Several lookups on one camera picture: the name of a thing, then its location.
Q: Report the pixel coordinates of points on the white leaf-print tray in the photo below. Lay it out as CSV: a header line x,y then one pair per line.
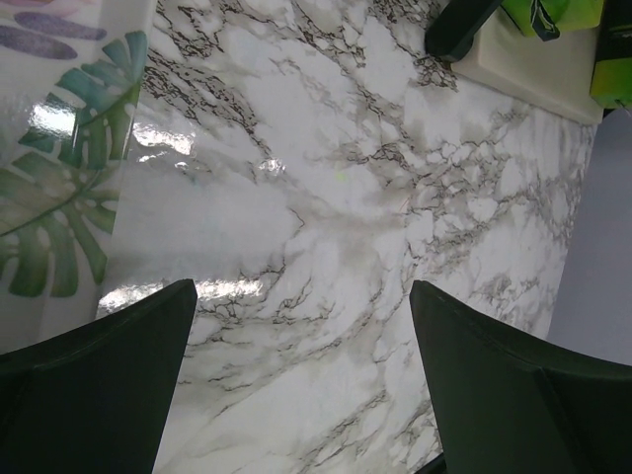
x,y
71,73

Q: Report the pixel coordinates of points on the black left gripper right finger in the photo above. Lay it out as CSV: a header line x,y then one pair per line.
x,y
508,402

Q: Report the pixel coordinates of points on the black green razor box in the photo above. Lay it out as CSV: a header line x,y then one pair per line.
x,y
548,19
611,78

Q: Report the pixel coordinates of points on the beige black three-tier shelf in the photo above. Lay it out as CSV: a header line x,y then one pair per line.
x,y
479,41

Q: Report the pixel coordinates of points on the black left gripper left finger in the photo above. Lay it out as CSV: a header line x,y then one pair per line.
x,y
96,399

